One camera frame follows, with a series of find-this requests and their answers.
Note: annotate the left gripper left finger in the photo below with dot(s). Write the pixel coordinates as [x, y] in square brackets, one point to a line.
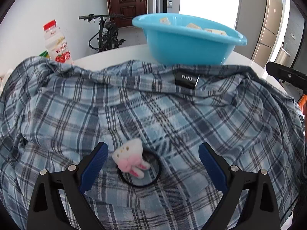
[46, 210]

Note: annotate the small black box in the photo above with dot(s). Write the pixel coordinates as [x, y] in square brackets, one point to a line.
[186, 80]

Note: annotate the blue plaid shirt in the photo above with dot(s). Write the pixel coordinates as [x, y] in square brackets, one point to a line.
[53, 114]

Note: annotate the person's right hand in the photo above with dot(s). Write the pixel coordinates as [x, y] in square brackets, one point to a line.
[304, 109]

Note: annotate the beige orange-top carton box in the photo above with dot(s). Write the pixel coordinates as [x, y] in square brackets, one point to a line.
[165, 21]

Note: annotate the red white cigarette box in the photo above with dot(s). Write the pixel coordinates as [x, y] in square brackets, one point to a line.
[193, 26]

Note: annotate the black bicycle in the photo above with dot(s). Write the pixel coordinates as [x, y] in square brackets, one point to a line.
[108, 32]

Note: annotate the white tissue pack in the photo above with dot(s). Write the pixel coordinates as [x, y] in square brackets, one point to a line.
[215, 31]

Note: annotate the white yogurt drink bottle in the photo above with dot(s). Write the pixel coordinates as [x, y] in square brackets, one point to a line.
[56, 44]

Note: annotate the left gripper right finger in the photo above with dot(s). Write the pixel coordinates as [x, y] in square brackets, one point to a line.
[260, 210]

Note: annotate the light blue plastic basin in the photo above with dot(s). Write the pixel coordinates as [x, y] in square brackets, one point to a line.
[177, 44]

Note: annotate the beige refrigerator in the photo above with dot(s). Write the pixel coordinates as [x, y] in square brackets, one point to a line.
[269, 32]

